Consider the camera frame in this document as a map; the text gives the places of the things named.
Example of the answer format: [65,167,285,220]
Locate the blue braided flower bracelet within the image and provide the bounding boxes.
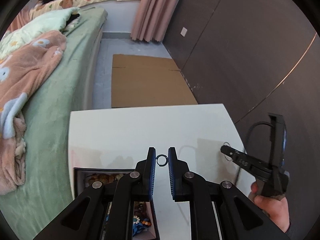
[132,214,152,237]

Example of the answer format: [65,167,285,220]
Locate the white wall socket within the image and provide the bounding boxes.
[181,27,188,37]

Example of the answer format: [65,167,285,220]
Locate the floral window seat cushion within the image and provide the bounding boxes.
[29,0,140,20]

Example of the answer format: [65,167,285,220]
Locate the brown rudraksha bead bracelet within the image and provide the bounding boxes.
[86,173,126,184]

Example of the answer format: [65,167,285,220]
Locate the pink curtain right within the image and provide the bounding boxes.
[131,0,179,42]

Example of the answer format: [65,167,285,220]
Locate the person's right hand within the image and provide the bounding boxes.
[249,182,290,232]

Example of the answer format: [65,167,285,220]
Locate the flattened cardboard sheet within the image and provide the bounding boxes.
[111,54,197,108]

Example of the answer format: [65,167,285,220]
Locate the thin silver bangle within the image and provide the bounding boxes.
[220,142,235,161]

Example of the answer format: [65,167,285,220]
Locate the green bed mattress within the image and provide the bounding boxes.
[1,7,107,239]

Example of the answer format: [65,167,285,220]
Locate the small silver ring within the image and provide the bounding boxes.
[156,154,168,168]

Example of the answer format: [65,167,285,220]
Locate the pale green floral pillow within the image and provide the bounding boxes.
[1,7,80,60]

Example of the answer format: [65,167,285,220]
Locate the pink fleece blanket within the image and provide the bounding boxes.
[1,30,67,195]

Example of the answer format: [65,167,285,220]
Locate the black jewelry box white interior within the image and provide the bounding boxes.
[74,160,159,239]

